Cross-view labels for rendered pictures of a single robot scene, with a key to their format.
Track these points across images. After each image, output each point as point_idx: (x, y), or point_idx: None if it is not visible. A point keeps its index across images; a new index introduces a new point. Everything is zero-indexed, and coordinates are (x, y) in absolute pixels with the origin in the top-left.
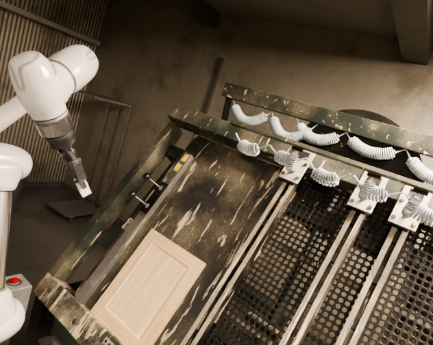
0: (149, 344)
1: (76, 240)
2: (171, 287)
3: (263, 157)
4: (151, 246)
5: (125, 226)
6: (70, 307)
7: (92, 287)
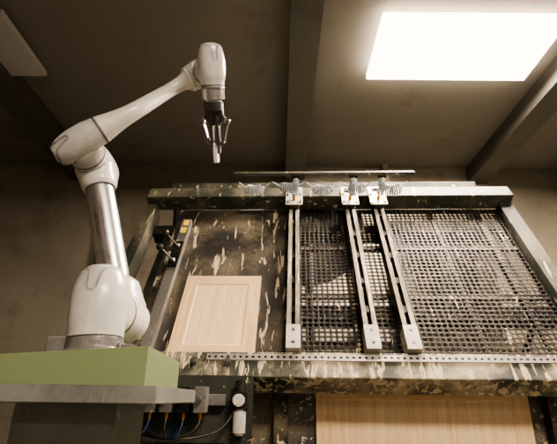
0: (253, 342)
1: None
2: (242, 301)
3: (259, 204)
4: (198, 286)
5: (157, 283)
6: None
7: (154, 336)
